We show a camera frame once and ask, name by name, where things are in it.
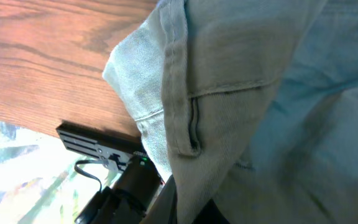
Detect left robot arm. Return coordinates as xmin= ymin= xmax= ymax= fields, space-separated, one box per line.
xmin=74 ymin=156 xmax=162 ymax=224

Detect khaki green shorts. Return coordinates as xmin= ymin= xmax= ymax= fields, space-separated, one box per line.
xmin=103 ymin=0 xmax=358 ymax=223

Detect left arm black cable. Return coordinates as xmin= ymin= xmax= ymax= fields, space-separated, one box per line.
xmin=74 ymin=159 xmax=109 ymax=194

